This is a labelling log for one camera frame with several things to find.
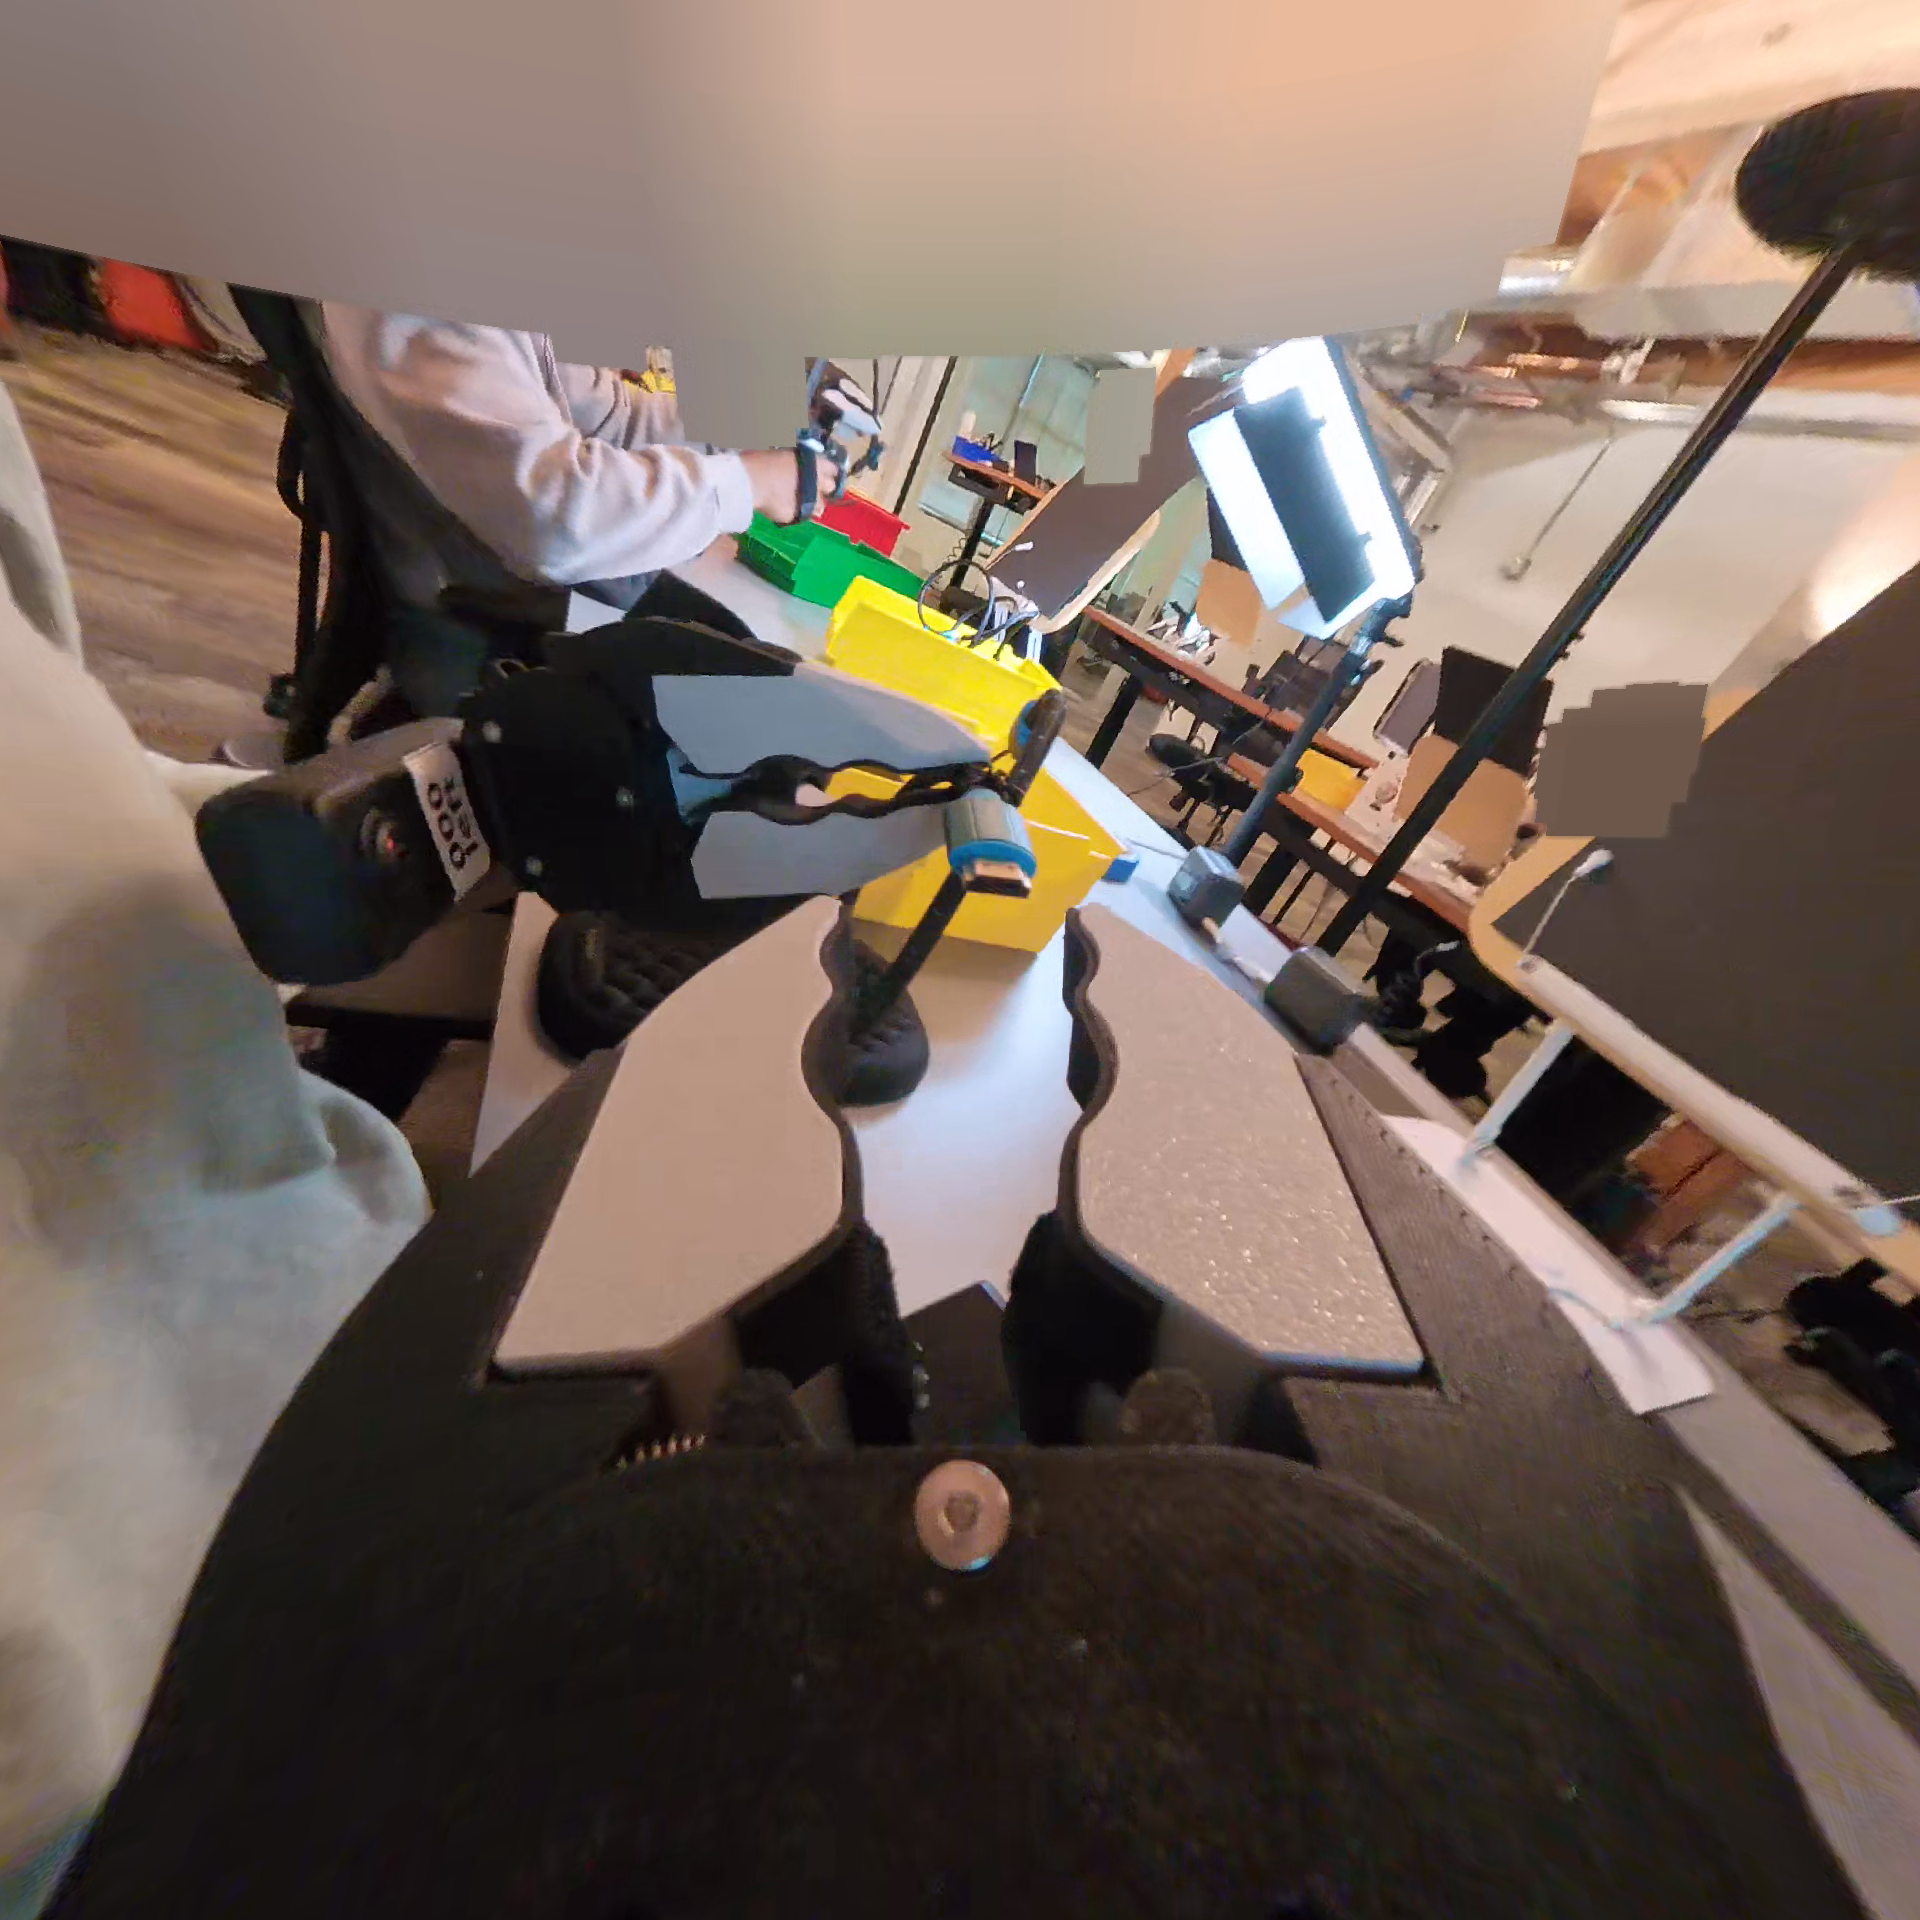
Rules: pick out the black board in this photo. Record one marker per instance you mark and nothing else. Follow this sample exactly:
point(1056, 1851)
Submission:
point(1770, 930)
point(1095, 555)

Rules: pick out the studio light panel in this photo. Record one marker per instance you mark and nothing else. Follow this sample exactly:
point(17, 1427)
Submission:
point(1304, 480)

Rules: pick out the black boom pole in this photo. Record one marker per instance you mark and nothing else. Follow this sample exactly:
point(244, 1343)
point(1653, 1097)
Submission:
point(1574, 619)

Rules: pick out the red plastic bin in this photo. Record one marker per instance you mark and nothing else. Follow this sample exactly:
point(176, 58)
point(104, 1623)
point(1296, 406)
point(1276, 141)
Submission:
point(871, 522)

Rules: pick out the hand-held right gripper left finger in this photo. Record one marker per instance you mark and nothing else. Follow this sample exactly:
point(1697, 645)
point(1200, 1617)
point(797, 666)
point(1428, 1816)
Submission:
point(690, 1171)

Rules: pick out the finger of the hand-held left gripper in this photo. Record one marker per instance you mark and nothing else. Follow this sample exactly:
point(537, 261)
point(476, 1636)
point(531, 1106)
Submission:
point(810, 721)
point(794, 859)

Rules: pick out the grey power adapter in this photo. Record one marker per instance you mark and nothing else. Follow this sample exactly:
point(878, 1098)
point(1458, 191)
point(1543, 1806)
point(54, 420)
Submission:
point(1321, 999)
point(1204, 885)

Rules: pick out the yellow plastic bin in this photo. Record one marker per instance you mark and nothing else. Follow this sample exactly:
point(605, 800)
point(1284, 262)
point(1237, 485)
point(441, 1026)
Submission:
point(885, 630)
point(1051, 900)

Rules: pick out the black mesh pad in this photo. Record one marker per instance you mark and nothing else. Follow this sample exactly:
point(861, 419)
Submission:
point(615, 974)

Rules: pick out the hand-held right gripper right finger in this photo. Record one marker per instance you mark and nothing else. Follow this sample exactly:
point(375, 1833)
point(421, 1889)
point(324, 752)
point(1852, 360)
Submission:
point(1231, 1171)

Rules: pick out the green plastic bin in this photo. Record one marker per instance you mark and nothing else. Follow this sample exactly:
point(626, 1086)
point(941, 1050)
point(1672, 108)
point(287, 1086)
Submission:
point(810, 570)

